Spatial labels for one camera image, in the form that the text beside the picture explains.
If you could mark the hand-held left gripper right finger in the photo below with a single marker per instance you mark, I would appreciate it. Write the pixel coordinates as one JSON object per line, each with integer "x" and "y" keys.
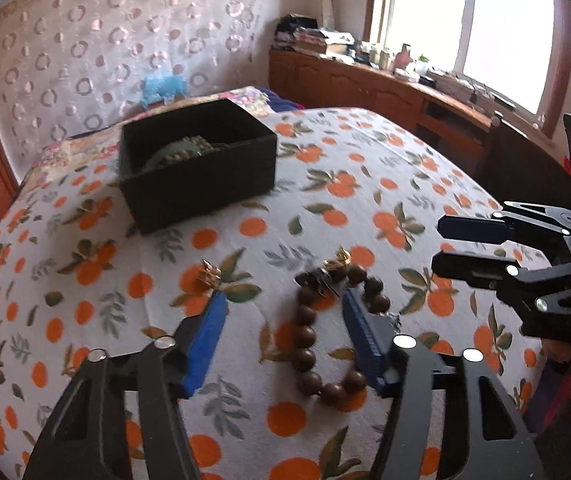
{"x": 363, "y": 330}

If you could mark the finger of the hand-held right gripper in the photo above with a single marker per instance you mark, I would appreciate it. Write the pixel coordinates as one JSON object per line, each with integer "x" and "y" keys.
{"x": 470, "y": 267}
{"x": 470, "y": 227}

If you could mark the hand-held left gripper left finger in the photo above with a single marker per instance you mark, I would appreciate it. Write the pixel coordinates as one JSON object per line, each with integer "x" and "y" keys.
{"x": 210, "y": 335}

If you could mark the gold ornament earring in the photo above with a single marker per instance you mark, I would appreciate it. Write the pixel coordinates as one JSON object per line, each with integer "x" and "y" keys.
{"x": 210, "y": 275}
{"x": 338, "y": 260}

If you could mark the black cardboard box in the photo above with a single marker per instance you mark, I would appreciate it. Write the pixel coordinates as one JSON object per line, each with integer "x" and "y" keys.
{"x": 205, "y": 195}

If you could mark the person's right hand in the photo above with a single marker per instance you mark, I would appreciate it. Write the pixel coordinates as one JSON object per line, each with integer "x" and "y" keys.
{"x": 558, "y": 352}

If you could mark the orange fruit print tablecloth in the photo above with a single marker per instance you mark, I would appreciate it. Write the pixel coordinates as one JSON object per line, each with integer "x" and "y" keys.
{"x": 245, "y": 250}

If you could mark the white power strip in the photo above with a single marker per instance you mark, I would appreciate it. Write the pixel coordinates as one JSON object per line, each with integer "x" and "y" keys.
{"x": 465, "y": 87}

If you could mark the wooden cabinet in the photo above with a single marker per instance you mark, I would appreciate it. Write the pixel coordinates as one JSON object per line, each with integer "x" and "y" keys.
{"x": 365, "y": 85}

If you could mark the pink bottle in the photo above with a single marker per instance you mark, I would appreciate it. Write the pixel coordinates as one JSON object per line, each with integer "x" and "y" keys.
{"x": 404, "y": 57}

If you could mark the window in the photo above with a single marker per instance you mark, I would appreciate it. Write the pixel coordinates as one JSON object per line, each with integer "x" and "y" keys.
{"x": 465, "y": 25}

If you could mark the navy blue bedsheet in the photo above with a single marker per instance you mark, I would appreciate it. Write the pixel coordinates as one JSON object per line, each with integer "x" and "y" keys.
{"x": 283, "y": 100}

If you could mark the blue plastic bag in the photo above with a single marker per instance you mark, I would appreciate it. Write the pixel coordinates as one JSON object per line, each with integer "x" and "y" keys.
{"x": 164, "y": 89}

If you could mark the pile of dark clothes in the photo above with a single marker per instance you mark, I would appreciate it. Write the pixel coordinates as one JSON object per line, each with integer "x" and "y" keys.
{"x": 295, "y": 27}

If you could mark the circle patterned wall cloth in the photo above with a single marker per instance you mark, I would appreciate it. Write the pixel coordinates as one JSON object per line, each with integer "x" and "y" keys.
{"x": 105, "y": 50}

